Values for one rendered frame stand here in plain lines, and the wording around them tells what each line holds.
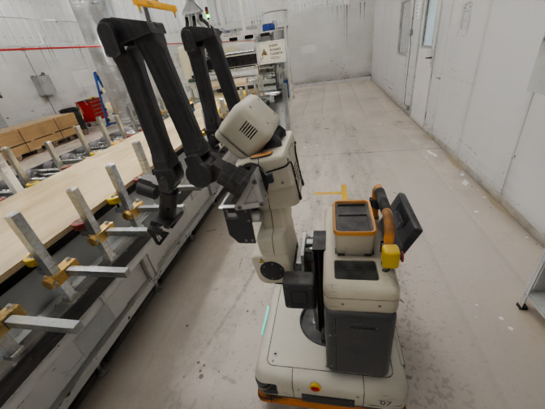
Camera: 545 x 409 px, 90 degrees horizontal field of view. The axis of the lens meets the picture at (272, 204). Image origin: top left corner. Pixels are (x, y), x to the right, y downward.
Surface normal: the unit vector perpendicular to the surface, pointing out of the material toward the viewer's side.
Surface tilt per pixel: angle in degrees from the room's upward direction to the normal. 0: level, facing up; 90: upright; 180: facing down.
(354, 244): 92
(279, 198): 90
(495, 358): 0
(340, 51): 90
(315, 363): 0
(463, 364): 0
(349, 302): 90
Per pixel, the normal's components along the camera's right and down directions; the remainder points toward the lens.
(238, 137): -0.17, 0.51
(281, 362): -0.13, -0.86
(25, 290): 0.98, -0.02
